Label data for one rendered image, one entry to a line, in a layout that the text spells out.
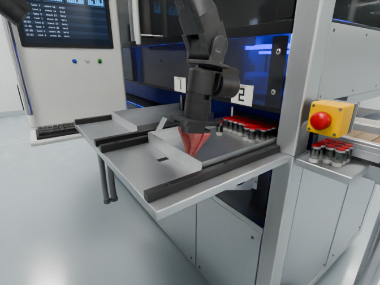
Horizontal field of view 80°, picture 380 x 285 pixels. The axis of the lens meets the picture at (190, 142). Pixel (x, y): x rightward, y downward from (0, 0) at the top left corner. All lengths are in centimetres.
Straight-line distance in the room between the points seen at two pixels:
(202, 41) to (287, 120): 31
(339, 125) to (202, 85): 31
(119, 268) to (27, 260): 56
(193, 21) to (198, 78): 10
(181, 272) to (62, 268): 68
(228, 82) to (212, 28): 12
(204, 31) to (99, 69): 93
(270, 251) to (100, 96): 108
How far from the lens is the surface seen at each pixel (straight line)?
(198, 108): 48
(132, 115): 103
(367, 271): 89
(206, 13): 47
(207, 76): 48
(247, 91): 71
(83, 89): 132
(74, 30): 132
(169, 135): 73
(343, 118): 58
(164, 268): 148
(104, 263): 157
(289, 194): 72
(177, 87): 99
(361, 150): 70
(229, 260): 105
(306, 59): 61
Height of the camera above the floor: 113
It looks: 21 degrees down
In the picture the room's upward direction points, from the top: straight up
